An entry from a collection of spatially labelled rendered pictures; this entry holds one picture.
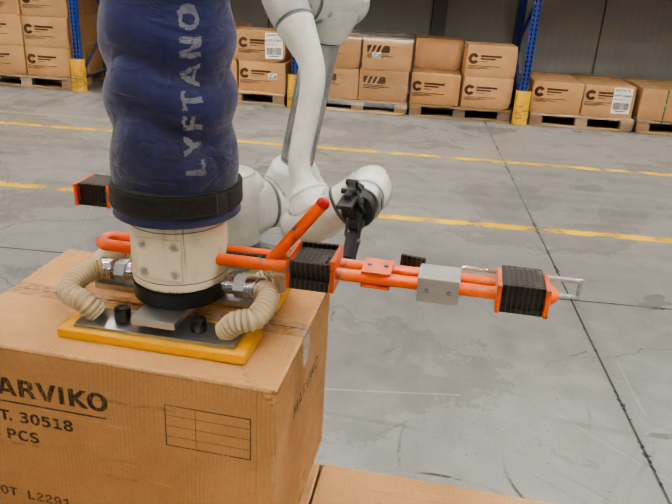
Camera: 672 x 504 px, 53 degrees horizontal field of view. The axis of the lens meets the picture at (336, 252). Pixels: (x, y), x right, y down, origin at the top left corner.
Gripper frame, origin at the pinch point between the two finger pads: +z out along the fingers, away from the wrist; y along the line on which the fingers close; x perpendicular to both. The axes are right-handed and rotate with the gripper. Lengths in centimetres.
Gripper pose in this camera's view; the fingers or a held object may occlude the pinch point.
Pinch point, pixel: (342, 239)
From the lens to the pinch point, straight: 130.0
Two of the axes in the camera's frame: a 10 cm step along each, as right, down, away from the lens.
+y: -0.5, 9.2, 3.9
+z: -2.0, 3.7, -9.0
